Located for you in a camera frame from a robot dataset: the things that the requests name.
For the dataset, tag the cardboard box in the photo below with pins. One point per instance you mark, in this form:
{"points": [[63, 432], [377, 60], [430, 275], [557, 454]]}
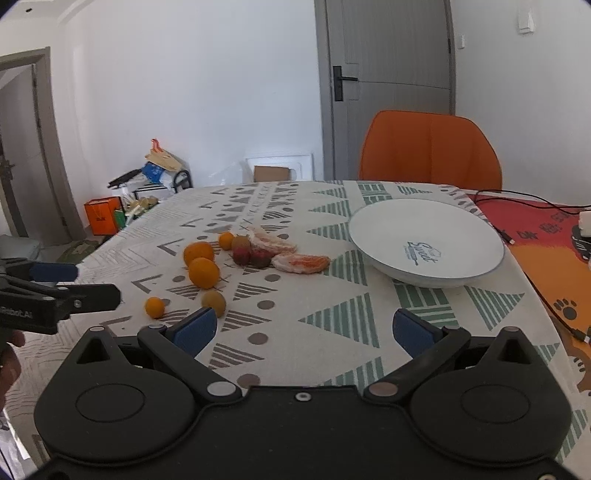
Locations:
{"points": [[263, 173]]}

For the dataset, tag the white ceramic plate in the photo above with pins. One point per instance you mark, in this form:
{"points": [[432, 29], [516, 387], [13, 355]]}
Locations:
{"points": [[426, 243]]}

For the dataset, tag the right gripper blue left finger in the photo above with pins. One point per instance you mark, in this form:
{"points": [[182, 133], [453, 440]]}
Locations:
{"points": [[173, 351]]}

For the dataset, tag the large orange front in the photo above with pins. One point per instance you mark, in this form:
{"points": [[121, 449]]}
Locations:
{"points": [[203, 273]]}

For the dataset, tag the red strawberry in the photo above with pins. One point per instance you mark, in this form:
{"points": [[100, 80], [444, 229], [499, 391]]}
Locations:
{"points": [[253, 257]]}

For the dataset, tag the patterned white tablecloth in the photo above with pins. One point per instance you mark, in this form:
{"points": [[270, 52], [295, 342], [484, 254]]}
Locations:
{"points": [[333, 328]]}

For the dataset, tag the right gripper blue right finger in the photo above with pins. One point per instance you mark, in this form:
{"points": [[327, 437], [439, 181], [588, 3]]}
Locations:
{"points": [[432, 350]]}

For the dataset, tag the brown kiwi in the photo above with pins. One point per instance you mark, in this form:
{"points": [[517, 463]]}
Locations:
{"points": [[240, 242]]}

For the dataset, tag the pile of bags and clutter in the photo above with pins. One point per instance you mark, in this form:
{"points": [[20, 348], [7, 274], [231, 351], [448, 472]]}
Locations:
{"points": [[141, 189]]}

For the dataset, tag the grey side door frame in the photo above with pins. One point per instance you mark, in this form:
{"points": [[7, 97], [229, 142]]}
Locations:
{"points": [[36, 197]]}

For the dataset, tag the grey door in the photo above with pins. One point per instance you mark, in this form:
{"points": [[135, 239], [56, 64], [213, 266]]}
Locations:
{"points": [[402, 52]]}

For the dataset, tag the green kiwi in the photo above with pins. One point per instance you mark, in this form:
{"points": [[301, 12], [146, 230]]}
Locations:
{"points": [[214, 300]]}

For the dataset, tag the peeled pomelo segment front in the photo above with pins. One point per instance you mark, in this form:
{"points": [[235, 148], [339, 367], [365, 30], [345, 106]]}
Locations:
{"points": [[300, 264]]}

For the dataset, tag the orange chair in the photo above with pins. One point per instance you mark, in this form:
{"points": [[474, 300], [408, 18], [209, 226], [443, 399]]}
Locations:
{"points": [[405, 146]]}

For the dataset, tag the black door handle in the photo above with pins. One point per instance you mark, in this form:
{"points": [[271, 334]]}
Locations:
{"points": [[338, 80]]}

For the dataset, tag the white wall switch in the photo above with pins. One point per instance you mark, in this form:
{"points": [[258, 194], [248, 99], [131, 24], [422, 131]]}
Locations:
{"points": [[525, 22]]}

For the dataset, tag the person's left hand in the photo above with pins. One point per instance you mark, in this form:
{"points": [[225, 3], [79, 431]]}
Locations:
{"points": [[10, 365]]}

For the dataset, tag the white charger adapter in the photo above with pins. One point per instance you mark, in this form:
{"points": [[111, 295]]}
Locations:
{"points": [[584, 223]]}

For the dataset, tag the orange paper bag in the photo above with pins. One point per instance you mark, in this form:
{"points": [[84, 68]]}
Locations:
{"points": [[101, 215]]}

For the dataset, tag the large orange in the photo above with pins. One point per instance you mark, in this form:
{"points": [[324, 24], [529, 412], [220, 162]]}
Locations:
{"points": [[198, 250], [203, 273]]}

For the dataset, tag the white foam packaging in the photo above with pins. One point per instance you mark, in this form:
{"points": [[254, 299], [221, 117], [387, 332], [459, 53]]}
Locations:
{"points": [[301, 168]]}

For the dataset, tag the red orange cartoon mat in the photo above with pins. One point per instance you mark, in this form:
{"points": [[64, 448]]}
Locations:
{"points": [[545, 239]]}

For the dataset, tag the peeled pomelo segment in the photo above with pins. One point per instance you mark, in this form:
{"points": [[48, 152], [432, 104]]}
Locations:
{"points": [[260, 239], [300, 264]]}

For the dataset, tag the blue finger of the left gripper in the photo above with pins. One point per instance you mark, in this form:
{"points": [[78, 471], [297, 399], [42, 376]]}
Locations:
{"points": [[53, 272]]}

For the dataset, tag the small kumquat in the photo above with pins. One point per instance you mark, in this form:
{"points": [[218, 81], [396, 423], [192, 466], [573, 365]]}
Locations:
{"points": [[225, 240], [154, 307]]}

